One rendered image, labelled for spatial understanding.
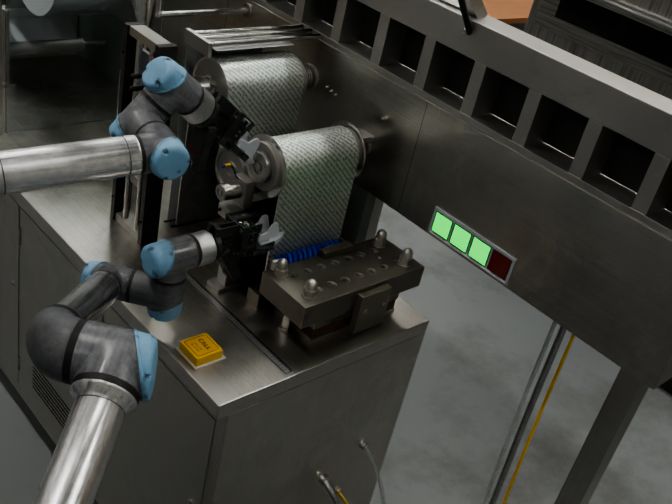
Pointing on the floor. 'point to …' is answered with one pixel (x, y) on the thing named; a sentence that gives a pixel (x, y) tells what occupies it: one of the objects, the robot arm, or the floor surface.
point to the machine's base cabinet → (323, 387)
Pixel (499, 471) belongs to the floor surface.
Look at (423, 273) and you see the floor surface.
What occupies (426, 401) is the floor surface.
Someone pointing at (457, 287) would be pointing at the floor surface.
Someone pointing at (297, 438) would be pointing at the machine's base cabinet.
